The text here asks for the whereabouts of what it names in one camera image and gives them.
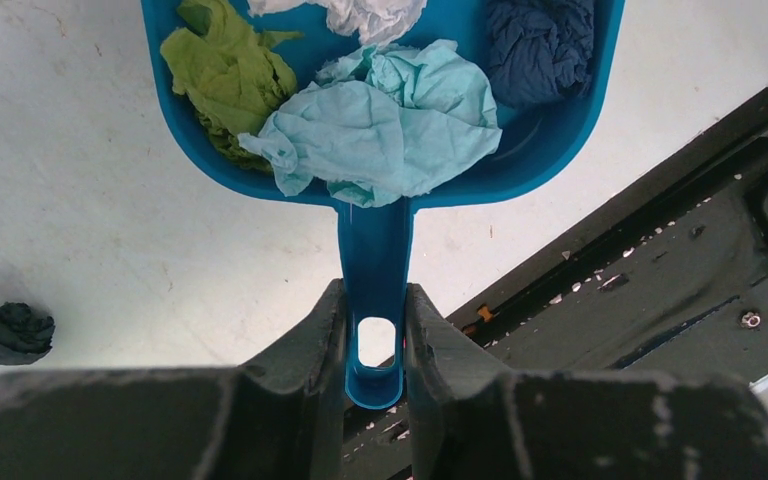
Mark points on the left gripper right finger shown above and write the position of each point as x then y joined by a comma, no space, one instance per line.
442,363

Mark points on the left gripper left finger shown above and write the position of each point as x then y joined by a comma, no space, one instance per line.
304,369

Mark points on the blue plastic dustpan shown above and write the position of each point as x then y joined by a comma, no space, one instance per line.
375,243

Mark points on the light blue scrap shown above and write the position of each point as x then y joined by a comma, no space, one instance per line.
380,124

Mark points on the green paper scrap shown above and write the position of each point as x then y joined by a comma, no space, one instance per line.
230,74

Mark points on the dark blue ball scrap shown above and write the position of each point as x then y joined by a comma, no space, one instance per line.
539,52

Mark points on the white paper scrap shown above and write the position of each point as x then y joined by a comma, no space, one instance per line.
376,22

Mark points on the black crumpled ball scrap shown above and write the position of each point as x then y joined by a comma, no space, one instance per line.
25,337

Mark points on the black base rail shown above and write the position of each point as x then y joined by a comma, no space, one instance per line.
624,350

